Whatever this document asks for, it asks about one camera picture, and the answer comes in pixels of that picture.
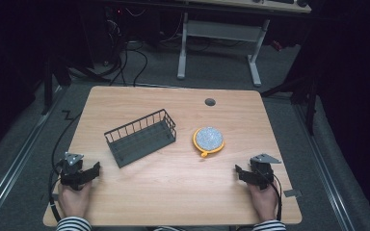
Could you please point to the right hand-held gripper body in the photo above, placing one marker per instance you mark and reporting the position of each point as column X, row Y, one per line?
column 263, row 173

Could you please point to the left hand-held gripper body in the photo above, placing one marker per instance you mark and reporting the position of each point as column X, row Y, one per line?
column 71, row 168

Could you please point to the person's left hand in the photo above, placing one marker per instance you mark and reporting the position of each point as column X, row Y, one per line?
column 74, row 200

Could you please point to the person's right hand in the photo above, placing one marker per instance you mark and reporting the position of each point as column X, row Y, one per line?
column 263, row 202

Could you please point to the grey tape piece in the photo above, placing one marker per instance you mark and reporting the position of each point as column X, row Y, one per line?
column 292, row 193

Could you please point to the round yellow-rimmed glitter disc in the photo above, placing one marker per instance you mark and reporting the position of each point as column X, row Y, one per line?
column 208, row 138

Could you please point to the black metal stand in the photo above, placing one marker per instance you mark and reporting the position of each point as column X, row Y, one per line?
column 48, row 83
column 308, row 96

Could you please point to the white-legged wooden desk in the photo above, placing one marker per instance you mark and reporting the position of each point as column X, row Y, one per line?
column 221, row 30

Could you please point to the metal floor rail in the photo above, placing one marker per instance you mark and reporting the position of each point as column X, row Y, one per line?
column 324, row 166
column 16, row 163

